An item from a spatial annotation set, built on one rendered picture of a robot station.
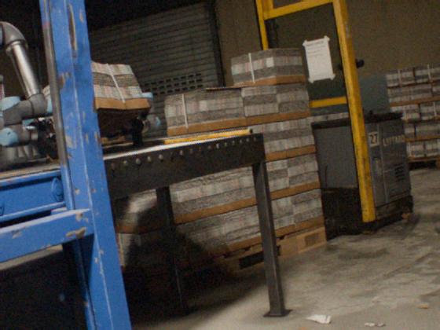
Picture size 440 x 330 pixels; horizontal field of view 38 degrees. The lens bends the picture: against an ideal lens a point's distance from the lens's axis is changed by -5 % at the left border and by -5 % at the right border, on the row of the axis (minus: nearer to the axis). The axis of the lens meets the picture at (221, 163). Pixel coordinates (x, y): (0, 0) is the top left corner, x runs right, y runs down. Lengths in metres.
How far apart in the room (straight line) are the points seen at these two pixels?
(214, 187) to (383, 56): 6.69
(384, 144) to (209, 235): 1.62
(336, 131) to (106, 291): 3.34
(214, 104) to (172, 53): 7.74
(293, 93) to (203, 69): 6.99
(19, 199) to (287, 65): 2.89
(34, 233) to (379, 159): 3.53
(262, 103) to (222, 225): 0.79
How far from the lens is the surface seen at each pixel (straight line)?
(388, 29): 10.09
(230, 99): 3.84
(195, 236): 3.61
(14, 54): 2.78
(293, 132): 4.19
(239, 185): 3.82
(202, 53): 11.17
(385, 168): 4.73
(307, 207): 4.27
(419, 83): 8.31
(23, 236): 1.38
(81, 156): 1.54
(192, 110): 3.80
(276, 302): 2.92
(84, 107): 1.56
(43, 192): 1.65
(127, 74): 3.00
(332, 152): 4.76
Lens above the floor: 0.84
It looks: 3 degrees down
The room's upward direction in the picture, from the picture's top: 8 degrees counter-clockwise
